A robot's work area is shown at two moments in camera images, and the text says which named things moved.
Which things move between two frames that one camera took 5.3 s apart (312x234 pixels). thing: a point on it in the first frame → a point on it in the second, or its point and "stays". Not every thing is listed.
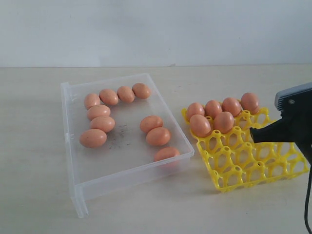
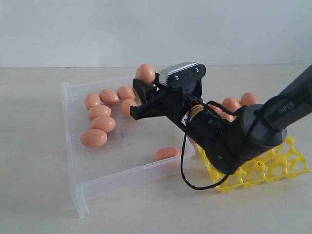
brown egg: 250,102 stays
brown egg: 104,124 stays
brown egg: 158,136 → 126,105
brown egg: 150,122 → 145,72
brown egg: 126,94 stays
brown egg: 165,152 stays
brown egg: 92,138 stays
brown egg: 231,105 stays
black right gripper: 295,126 → 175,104
